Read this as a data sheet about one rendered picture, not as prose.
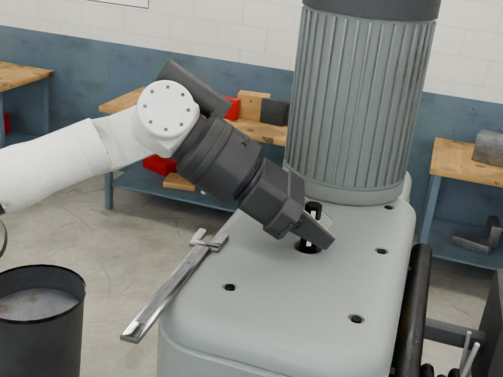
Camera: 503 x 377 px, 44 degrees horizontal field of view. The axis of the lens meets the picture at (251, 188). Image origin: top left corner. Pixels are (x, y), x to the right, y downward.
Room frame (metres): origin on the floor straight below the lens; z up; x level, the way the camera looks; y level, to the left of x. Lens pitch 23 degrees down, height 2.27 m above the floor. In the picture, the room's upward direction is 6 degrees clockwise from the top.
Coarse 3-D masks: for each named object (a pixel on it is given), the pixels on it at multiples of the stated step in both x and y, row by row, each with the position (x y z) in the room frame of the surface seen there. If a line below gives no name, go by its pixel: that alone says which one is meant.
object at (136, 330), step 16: (192, 240) 0.69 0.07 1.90; (224, 240) 0.70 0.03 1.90; (192, 256) 0.65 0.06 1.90; (176, 272) 0.61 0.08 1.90; (192, 272) 0.62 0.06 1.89; (160, 288) 0.57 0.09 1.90; (176, 288) 0.58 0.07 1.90; (160, 304) 0.54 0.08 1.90; (144, 320) 0.51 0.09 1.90; (128, 336) 0.49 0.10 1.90
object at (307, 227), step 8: (304, 216) 0.69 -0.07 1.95; (296, 224) 0.68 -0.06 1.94; (304, 224) 0.69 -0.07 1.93; (312, 224) 0.69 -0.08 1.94; (320, 224) 0.69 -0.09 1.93; (296, 232) 0.69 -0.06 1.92; (304, 232) 0.69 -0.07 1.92; (312, 232) 0.69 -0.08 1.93; (320, 232) 0.69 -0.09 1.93; (328, 232) 0.69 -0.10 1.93; (312, 240) 0.69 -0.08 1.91; (320, 240) 0.69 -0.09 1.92; (328, 240) 0.69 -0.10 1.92
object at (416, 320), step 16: (416, 256) 0.88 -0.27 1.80; (416, 272) 0.83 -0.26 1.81; (416, 288) 0.78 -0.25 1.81; (416, 304) 0.74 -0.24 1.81; (400, 320) 0.71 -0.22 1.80; (416, 320) 0.70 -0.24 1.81; (400, 336) 0.67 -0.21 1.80; (416, 336) 0.66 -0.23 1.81; (400, 352) 0.63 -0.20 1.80; (416, 352) 0.63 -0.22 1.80; (400, 368) 0.60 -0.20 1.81; (416, 368) 0.60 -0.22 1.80
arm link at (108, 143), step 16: (128, 112) 0.75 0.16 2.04; (80, 128) 0.67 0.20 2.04; (96, 128) 0.71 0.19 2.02; (112, 128) 0.73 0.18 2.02; (128, 128) 0.74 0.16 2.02; (80, 144) 0.65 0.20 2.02; (96, 144) 0.66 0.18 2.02; (112, 144) 0.72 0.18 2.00; (128, 144) 0.73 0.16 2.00; (96, 160) 0.66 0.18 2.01; (112, 160) 0.70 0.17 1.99; (128, 160) 0.72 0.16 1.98
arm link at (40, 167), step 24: (24, 144) 0.65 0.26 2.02; (48, 144) 0.65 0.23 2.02; (72, 144) 0.65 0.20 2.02; (0, 168) 0.62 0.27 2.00; (24, 168) 0.62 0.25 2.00; (48, 168) 0.63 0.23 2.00; (72, 168) 0.64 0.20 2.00; (0, 192) 0.60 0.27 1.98; (24, 192) 0.62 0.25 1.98; (48, 192) 0.64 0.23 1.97; (0, 240) 0.62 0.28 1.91
